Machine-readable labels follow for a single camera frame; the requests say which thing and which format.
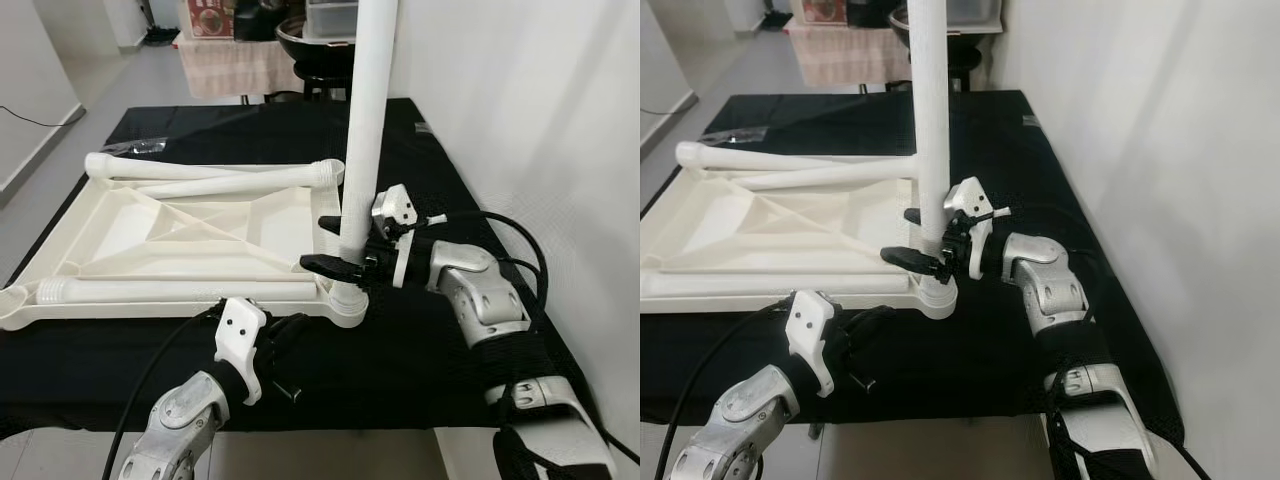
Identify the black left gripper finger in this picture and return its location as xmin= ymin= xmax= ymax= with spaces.
xmin=265 ymin=313 xmax=309 ymax=351
xmin=840 ymin=305 xmax=898 ymax=346

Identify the white plastic children table top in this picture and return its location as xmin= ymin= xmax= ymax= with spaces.
xmin=0 ymin=165 xmax=371 ymax=333
xmin=640 ymin=160 xmax=961 ymax=323

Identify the black tablecloth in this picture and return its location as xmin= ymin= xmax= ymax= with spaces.
xmin=640 ymin=90 xmax=1186 ymax=446
xmin=0 ymin=97 xmax=601 ymax=431

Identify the black stool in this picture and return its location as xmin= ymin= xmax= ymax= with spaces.
xmin=945 ymin=45 xmax=989 ymax=93
xmin=295 ymin=62 xmax=353 ymax=104

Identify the pink cloth covered table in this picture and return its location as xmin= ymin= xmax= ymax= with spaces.
xmin=785 ymin=22 xmax=913 ymax=89
xmin=175 ymin=35 xmax=301 ymax=101

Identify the black bowl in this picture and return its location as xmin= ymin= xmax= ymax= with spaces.
xmin=888 ymin=5 xmax=986 ymax=63
xmin=275 ymin=15 xmax=359 ymax=69

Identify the clear plastic storage box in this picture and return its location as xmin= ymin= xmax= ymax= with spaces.
xmin=305 ymin=0 xmax=361 ymax=39
xmin=945 ymin=0 xmax=1004 ymax=26

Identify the red printed box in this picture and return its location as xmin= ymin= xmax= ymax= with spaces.
xmin=798 ymin=0 xmax=851 ymax=26
xmin=183 ymin=0 xmax=237 ymax=39

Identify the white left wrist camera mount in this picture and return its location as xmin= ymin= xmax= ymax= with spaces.
xmin=785 ymin=290 xmax=839 ymax=399
xmin=213 ymin=297 xmax=269 ymax=406

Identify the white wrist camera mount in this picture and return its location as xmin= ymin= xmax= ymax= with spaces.
xmin=213 ymin=297 xmax=269 ymax=406
xmin=370 ymin=184 xmax=446 ymax=291
xmin=945 ymin=176 xmax=1009 ymax=281
xmin=785 ymin=290 xmax=839 ymax=399

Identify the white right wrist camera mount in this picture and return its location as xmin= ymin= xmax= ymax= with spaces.
xmin=945 ymin=176 xmax=1009 ymax=281
xmin=370 ymin=184 xmax=446 ymax=291

